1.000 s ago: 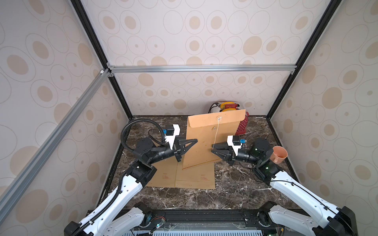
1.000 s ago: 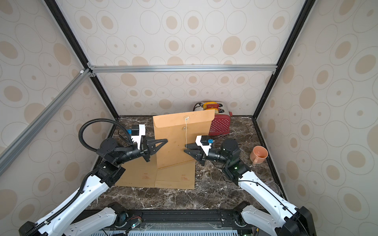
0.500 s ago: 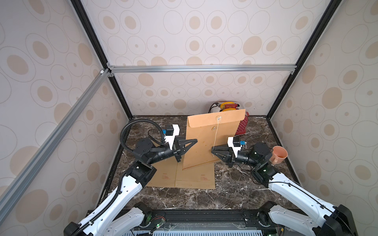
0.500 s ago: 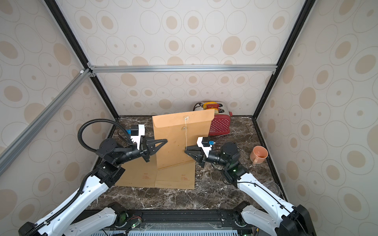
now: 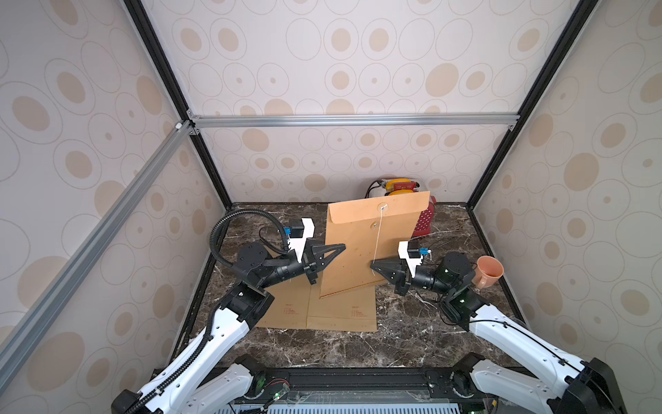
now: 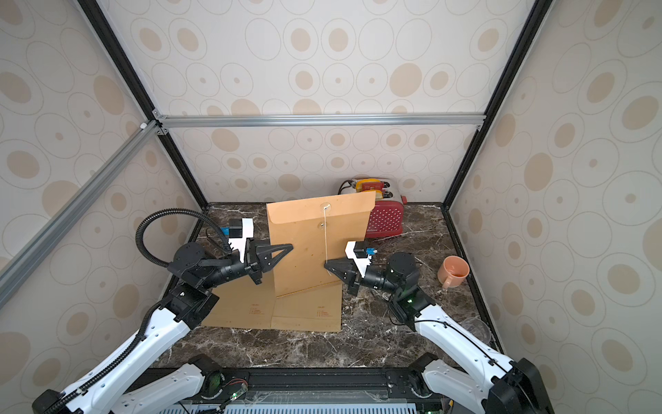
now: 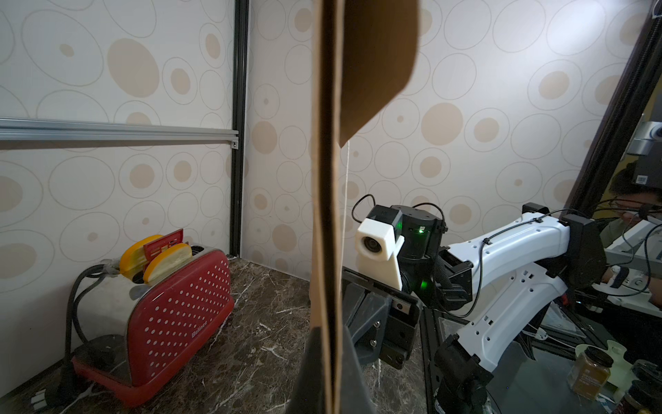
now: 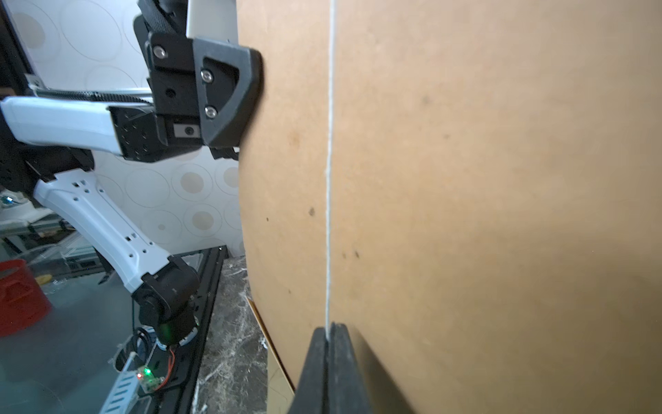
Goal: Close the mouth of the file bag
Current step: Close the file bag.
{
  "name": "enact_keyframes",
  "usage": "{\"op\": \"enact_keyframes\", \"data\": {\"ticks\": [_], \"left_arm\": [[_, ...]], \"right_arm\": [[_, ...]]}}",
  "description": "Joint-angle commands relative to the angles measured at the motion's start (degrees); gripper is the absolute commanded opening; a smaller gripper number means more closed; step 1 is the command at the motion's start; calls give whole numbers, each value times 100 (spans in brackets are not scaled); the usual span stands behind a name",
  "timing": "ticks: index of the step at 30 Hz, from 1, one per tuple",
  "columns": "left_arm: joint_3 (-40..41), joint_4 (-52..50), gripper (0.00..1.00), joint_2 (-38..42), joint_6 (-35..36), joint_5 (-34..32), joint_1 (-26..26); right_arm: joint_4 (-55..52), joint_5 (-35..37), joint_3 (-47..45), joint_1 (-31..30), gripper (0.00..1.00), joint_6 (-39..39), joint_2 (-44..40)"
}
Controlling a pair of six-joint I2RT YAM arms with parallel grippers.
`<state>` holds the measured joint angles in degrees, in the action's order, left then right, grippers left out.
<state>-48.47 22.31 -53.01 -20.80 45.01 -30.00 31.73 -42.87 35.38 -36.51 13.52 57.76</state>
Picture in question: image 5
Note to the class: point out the orange cup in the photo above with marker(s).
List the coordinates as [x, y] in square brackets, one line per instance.
[489, 271]

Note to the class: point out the kraft file bag stack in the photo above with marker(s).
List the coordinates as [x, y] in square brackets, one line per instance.
[352, 311]
[369, 232]

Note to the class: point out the red toaster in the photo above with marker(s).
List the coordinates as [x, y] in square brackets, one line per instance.
[410, 197]

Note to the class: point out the kraft file bag stack bottom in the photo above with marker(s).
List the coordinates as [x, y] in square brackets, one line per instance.
[369, 232]

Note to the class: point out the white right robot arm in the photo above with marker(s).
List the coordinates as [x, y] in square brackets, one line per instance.
[556, 381]

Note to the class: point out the black corner frame post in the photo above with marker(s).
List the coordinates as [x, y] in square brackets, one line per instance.
[150, 40]
[561, 49]

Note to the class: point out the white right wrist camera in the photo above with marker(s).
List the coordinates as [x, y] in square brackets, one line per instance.
[413, 254]

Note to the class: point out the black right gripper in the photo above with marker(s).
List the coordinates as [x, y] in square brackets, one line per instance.
[403, 277]

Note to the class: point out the aluminium rail back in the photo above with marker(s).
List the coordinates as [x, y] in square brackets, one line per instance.
[354, 120]

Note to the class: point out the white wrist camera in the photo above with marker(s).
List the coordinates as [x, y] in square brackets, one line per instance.
[413, 254]
[299, 231]

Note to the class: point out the black corner frame post left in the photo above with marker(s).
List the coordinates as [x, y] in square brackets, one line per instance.
[150, 40]

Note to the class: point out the black corner frame post right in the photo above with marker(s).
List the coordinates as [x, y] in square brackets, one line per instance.
[561, 49]

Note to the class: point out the aluminium rail left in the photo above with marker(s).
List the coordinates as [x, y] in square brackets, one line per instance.
[34, 326]

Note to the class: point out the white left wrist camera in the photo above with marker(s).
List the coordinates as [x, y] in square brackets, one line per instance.
[299, 231]

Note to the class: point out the kraft file bag stack top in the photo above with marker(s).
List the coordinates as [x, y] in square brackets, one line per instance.
[352, 311]

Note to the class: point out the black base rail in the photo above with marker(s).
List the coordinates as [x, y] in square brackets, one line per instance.
[421, 388]

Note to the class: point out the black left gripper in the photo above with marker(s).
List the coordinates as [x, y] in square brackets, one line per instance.
[314, 257]

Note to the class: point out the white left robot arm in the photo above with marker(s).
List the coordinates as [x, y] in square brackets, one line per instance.
[178, 388]

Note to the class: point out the aluminium rail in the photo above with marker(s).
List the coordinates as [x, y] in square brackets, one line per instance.
[34, 326]
[354, 120]

